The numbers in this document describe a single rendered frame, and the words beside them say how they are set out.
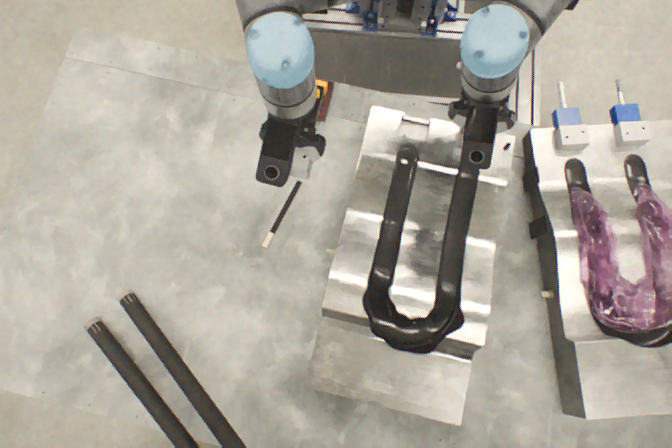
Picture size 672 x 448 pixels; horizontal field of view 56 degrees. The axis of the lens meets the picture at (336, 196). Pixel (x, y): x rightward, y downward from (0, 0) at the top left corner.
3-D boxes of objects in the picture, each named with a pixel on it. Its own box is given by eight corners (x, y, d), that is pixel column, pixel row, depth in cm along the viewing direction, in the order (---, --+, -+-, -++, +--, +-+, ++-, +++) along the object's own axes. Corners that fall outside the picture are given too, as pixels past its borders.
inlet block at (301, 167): (299, 105, 113) (297, 92, 108) (326, 111, 112) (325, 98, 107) (280, 173, 109) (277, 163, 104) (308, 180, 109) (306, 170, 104)
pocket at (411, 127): (400, 119, 117) (402, 111, 114) (429, 125, 117) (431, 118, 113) (395, 142, 116) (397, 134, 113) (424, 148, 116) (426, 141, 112)
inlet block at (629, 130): (598, 86, 121) (610, 73, 116) (624, 84, 121) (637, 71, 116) (610, 151, 118) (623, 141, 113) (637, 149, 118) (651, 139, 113)
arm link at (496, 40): (549, 19, 72) (502, 78, 72) (536, 55, 83) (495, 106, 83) (492, -17, 74) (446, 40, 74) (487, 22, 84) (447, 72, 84)
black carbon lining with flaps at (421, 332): (396, 147, 114) (401, 128, 105) (485, 166, 113) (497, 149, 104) (352, 339, 105) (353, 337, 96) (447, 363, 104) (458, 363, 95)
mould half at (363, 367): (369, 123, 123) (373, 94, 110) (503, 152, 121) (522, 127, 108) (306, 385, 110) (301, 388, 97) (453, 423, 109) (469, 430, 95)
